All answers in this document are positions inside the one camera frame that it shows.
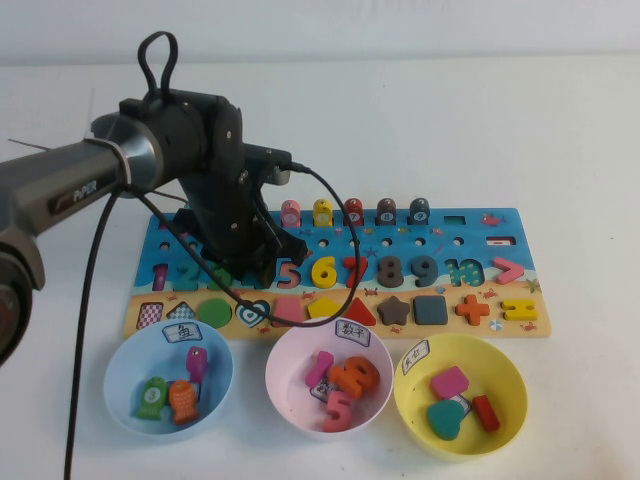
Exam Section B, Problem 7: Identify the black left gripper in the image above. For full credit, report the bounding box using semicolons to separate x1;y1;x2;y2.
172;102;309;290

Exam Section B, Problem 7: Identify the white label on pink bowl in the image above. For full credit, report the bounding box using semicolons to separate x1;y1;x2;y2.
333;317;372;347

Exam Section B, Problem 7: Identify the white label on blue bowl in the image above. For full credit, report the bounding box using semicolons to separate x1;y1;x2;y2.
162;322;205;345

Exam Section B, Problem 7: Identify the magenta fish piece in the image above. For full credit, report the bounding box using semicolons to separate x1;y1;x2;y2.
185;346;210;385

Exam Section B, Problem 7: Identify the pink plastic bowl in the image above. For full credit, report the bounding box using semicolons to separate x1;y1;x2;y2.
265;315;395;434

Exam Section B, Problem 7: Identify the small card in pink bowl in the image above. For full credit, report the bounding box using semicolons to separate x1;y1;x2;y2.
308;375;334;401

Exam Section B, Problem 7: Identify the orange fish piece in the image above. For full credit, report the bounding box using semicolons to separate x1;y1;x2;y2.
167;379;201;425

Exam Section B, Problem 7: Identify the white label on yellow bowl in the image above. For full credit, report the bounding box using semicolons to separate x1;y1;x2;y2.
402;339;432;374

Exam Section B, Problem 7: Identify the green fish piece printed 3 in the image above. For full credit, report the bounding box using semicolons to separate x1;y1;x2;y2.
132;375;168;421

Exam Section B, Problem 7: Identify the light blue plastic bowl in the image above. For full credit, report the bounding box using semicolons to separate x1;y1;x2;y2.
103;325;235;435

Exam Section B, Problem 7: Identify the blue wooden number puzzle board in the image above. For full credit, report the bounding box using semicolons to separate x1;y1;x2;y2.
121;206;553;341

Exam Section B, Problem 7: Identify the yellow plastic bowl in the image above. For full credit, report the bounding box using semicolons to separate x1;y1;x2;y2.
393;333;530;457

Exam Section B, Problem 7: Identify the yellow wooden number 6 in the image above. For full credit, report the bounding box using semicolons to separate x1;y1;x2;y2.
309;255;337;290

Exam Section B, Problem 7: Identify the pink fish peg printed 5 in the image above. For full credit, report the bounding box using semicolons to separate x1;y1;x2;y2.
279;199;302;229

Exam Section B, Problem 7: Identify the pink wooden trapezoid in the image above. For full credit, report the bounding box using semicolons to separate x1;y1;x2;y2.
271;298;307;327

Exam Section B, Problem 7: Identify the yellow wooden pentagon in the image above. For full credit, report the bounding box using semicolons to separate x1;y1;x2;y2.
306;297;342;324

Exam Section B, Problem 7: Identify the yellow fish peg printed 6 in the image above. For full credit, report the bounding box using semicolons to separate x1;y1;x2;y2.
312;198;334;227

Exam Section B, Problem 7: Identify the green wooden number 3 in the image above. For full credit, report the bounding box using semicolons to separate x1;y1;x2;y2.
207;259;235;292

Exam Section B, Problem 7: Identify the red wooden number 7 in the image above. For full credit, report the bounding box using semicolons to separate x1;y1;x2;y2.
339;255;370;290

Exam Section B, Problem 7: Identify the green wooden circle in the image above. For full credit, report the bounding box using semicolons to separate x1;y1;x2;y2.
197;298;234;330

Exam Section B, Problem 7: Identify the red fish peg printed 7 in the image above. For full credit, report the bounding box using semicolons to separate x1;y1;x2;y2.
342;197;364;226

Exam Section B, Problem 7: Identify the teal wooden number 2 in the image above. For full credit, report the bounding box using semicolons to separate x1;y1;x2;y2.
171;260;203;291

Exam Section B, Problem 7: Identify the red wooden triangle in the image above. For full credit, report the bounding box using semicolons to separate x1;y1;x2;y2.
341;297;377;325

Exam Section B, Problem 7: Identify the brown wooden number 8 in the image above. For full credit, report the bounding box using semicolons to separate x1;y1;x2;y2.
375;255;407;289

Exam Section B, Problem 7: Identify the pink wooden number 1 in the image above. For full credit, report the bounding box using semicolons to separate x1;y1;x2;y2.
304;350;335;389

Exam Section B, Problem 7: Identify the brown fish peg printed 8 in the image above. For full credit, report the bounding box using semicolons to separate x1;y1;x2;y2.
375;197;397;226

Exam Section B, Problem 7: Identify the brown wooden star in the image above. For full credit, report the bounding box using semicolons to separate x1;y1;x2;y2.
375;295;412;326

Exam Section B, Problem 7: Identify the orange wooden number 10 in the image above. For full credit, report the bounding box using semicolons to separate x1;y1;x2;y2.
327;355;376;401

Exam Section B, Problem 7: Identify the slate fish peg printed 9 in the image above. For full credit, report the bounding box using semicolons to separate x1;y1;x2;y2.
408;197;431;225

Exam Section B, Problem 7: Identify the pink wooden number 5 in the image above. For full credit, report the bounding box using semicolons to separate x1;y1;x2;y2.
322;390;357;434

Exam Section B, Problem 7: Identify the slate wooden number 9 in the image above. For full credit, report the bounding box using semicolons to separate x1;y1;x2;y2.
410;254;439;289

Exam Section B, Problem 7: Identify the slate wooden square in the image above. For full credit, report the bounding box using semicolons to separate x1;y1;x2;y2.
412;294;448;325

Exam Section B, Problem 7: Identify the orange wooden plus sign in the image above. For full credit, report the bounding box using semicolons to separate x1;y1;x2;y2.
454;294;490;325

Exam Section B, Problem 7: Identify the pink wooden rectangle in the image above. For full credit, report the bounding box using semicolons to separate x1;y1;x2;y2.
429;365;470;401

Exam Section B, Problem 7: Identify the teal wooden heart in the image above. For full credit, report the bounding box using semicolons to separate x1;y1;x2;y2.
426;399;467;442

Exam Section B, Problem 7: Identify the yellow wooden equals sign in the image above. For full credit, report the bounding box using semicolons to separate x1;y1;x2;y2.
501;298;539;321

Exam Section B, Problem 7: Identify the pink wooden greater-than sign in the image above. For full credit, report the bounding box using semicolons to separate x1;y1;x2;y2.
492;257;525;284

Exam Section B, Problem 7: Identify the red wooden bar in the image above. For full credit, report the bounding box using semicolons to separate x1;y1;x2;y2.
471;394;501;434

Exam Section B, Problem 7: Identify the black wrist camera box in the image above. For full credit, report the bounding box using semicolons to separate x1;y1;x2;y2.
244;142;294;187

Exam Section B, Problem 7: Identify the thin black camera cable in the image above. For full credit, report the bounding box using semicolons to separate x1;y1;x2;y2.
122;162;364;329

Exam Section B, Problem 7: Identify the black looped cable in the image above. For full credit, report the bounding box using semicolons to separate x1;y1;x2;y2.
138;30;180;104

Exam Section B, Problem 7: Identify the thick black cable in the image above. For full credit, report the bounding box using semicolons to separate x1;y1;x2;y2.
62;184;129;480

